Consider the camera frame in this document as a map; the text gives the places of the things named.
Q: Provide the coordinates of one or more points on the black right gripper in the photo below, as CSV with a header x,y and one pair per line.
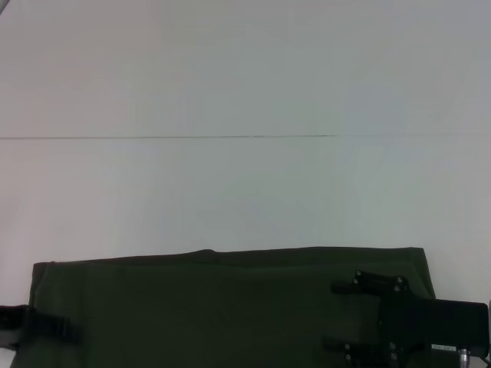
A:
x,y
429,329

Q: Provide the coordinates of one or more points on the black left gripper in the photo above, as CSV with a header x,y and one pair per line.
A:
x,y
11,326

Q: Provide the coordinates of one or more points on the dark green shirt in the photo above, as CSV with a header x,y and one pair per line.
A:
x,y
211,306

